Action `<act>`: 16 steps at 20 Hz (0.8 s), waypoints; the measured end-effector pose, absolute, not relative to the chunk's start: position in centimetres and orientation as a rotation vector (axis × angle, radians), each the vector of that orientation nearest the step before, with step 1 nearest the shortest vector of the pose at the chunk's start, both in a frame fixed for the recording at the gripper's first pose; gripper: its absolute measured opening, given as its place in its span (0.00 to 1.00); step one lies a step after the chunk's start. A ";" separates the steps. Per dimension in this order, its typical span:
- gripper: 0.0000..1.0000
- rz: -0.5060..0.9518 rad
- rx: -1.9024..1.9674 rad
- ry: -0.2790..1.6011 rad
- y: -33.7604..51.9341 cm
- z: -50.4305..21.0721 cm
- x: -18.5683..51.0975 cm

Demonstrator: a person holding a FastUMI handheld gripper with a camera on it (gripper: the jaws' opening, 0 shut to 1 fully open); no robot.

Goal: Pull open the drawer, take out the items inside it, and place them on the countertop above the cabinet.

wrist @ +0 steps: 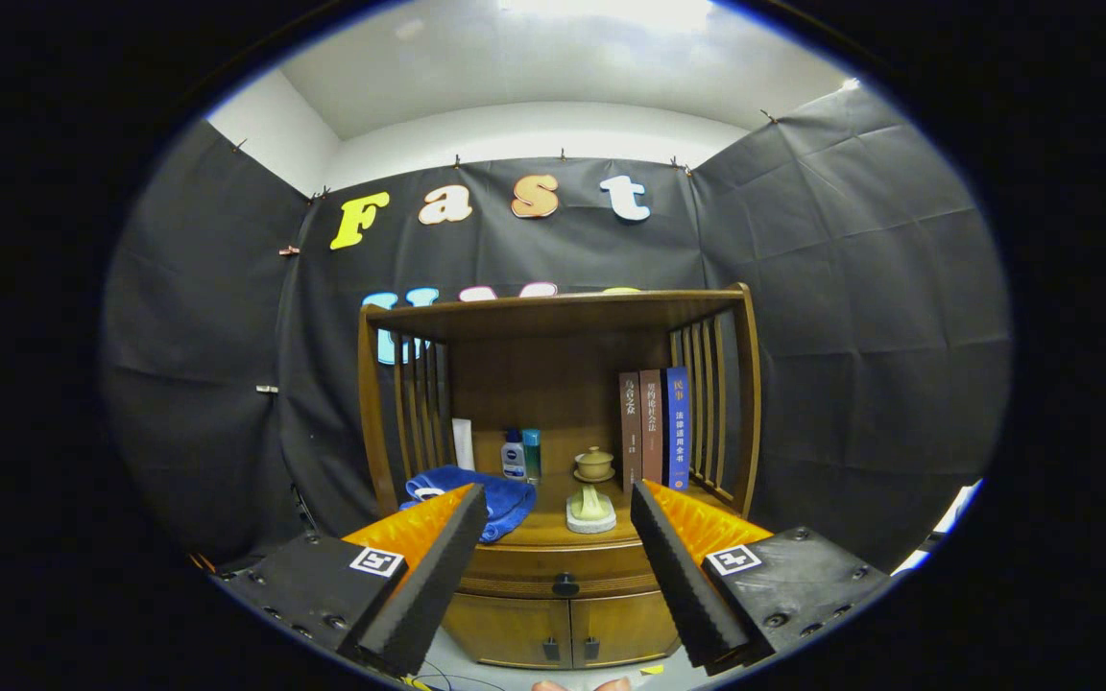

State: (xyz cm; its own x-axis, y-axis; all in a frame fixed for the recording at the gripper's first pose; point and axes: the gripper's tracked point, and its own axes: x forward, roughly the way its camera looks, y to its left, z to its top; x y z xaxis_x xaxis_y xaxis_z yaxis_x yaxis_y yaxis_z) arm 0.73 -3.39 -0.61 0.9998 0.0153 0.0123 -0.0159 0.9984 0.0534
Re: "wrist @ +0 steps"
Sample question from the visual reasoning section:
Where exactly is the reddish brown book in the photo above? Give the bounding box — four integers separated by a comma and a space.
639, 369, 665, 486

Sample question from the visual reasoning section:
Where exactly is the wooden countertop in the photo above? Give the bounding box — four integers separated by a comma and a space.
397, 459, 736, 548

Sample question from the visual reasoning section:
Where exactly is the green brush with white base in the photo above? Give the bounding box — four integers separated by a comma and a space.
566, 485, 617, 535

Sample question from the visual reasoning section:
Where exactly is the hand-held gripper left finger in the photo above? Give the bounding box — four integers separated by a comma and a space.
212, 483, 489, 679

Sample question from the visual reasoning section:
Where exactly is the dark brown book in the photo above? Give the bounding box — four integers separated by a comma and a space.
619, 372, 643, 492

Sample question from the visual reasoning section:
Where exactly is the beige lidded tea cup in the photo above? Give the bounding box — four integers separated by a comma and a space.
573, 446, 616, 484

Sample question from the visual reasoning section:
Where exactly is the blue book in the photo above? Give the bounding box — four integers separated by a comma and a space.
662, 367, 691, 490

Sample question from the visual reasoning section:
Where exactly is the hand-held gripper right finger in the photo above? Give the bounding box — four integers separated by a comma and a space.
630, 480, 900, 673

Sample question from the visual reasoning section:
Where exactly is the blue towel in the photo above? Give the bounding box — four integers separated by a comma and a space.
399, 465, 537, 543

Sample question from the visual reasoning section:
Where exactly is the wooden cabinet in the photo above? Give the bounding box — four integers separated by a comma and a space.
357, 283, 763, 670

